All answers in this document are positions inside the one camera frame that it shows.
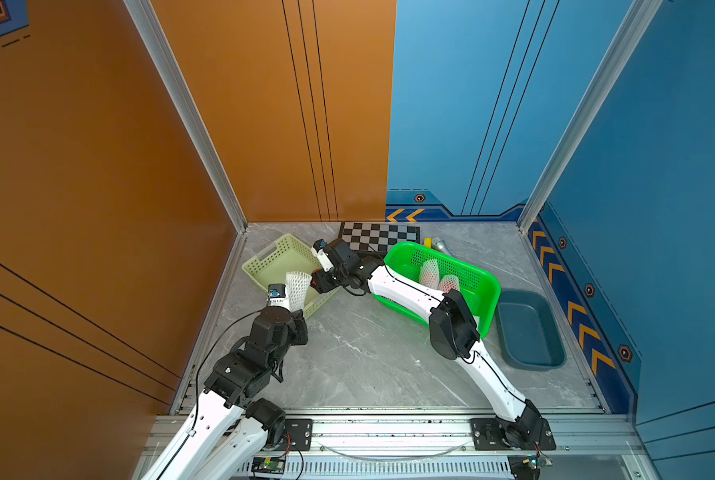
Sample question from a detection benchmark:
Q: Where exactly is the black white checkerboard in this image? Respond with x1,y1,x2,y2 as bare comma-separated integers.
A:
339,222,423,256

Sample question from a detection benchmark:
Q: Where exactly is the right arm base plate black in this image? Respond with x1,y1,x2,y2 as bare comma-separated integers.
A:
469,417,557,451

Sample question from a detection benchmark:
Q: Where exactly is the green circuit board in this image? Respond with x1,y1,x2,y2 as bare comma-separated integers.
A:
250,457,287,479

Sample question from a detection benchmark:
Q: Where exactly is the aluminium corner post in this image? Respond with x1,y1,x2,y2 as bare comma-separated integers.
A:
124,0,248,234
517,0,663,234

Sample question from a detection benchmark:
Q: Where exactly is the apple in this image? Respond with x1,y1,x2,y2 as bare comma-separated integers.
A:
439,274,461,293
419,259,441,290

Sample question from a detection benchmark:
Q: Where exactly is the aluminium front rail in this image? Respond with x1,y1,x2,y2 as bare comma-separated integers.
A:
132,409,659,480

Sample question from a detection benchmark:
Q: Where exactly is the dark teal plastic tray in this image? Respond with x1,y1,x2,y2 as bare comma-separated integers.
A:
495,289,567,371

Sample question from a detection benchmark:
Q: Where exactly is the left aluminium corner post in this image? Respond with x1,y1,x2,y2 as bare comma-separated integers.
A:
124,0,248,234

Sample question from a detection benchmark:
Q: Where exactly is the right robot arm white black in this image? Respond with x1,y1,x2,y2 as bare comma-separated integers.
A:
312,239,557,452

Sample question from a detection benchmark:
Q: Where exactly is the bright green plastic basket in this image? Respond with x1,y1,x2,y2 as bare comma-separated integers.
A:
383,242,501,339

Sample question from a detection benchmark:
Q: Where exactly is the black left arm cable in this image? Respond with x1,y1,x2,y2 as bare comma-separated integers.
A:
152,308,269,480

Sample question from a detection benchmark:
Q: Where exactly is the small right circuit board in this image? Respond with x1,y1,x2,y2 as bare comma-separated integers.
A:
507,456,553,480

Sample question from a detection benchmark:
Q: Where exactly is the grey cylinder yellow tip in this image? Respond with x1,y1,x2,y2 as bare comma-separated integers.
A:
423,237,453,257

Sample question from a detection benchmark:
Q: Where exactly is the white foam net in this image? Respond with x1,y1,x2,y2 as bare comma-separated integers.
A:
286,271,312,312

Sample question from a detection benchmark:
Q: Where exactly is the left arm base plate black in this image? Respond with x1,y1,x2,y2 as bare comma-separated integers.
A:
263,418,314,453

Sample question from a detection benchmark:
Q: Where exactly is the right aluminium corner post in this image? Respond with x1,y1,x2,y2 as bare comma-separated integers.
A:
517,0,663,234

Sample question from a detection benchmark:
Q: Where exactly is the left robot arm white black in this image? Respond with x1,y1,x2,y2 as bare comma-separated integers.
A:
144,306,309,479

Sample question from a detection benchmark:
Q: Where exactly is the pale green plastic basket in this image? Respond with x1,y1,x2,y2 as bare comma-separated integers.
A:
242,233,322,304

